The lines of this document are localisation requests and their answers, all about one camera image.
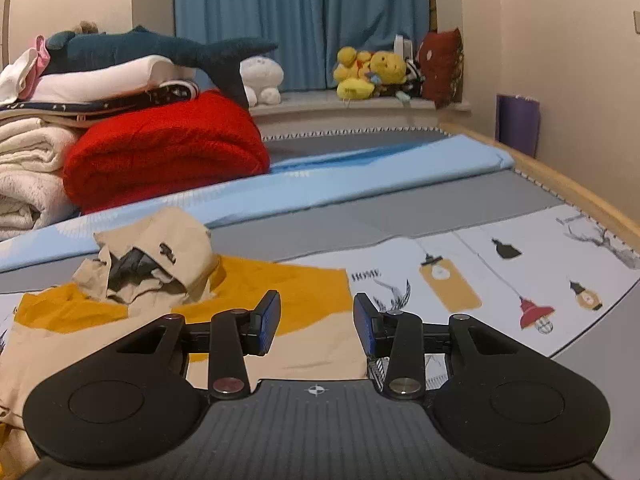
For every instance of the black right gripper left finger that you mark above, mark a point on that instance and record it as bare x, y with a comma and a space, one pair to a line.
235, 334

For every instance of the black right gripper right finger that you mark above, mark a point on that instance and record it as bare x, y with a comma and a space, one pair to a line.
394, 348

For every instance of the beige and mustard jacket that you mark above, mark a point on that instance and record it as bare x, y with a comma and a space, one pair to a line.
165, 264

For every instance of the grey patterned bed cover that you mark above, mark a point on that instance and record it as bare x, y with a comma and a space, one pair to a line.
530, 313

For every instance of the red folded blanket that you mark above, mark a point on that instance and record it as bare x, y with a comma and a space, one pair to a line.
162, 150

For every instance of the cream folded blanket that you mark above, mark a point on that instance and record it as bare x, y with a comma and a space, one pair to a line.
33, 153

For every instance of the purple box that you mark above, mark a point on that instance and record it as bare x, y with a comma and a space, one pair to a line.
518, 123

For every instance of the white plush toy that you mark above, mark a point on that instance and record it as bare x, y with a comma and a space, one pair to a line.
261, 78

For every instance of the yellow plush toy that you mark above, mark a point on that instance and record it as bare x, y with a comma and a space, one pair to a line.
363, 75

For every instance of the navy patterned folded cloth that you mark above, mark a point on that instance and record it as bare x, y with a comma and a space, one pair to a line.
84, 115

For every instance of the red cushion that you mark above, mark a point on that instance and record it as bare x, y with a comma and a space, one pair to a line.
441, 60

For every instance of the white folded pillow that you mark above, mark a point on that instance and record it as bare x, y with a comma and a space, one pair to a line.
83, 87

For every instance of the dark teal shark plush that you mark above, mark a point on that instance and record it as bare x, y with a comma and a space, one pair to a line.
71, 52

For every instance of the blue curtain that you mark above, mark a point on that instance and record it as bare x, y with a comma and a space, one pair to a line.
308, 33

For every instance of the pink cloth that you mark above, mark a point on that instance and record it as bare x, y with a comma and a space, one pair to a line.
42, 60

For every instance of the wooden bed frame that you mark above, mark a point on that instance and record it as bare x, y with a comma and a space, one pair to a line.
568, 190

